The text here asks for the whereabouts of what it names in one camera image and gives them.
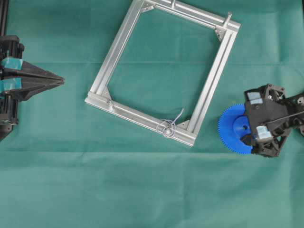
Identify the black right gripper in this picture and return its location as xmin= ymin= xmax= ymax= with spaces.
xmin=240 ymin=84 xmax=304 ymax=157

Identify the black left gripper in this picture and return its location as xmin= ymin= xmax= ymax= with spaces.
xmin=0 ymin=35 xmax=65 ymax=125

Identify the blue plastic gear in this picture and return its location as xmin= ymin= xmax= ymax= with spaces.
xmin=218 ymin=104 xmax=252 ymax=154

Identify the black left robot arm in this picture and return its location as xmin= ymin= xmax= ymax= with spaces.
xmin=0 ymin=0 xmax=65 ymax=131

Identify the steel shaft pin near corner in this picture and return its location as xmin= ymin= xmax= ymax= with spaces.
xmin=223 ymin=11 xmax=232 ymax=28

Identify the green table cloth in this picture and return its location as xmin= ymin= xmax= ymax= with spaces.
xmin=0 ymin=0 xmax=304 ymax=228

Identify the aluminium extrusion frame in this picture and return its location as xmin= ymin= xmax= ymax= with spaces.
xmin=85 ymin=0 xmax=241 ymax=146

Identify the thin grey wire loop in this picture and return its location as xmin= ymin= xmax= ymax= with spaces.
xmin=155 ymin=108 xmax=185 ymax=138

